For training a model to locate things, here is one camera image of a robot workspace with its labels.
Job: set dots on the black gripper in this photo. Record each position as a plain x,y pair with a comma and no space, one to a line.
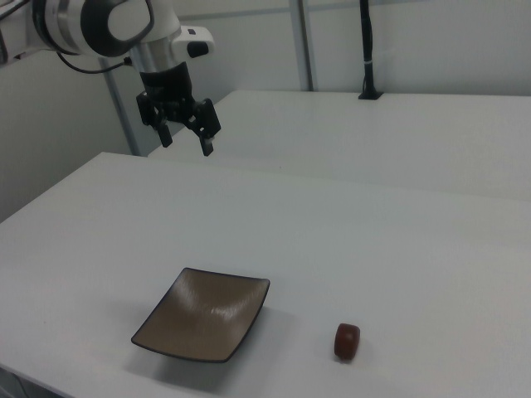
168,89

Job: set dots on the small round brown food item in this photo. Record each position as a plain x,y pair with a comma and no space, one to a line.
347,341

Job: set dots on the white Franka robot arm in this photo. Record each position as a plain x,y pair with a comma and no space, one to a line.
103,25

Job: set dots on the square brown ceramic plate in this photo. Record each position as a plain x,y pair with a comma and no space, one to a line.
203,319

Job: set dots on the grey slanted wall post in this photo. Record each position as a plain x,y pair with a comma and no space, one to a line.
122,112

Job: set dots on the grey vertical wall post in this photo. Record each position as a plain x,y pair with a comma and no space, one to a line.
305,45

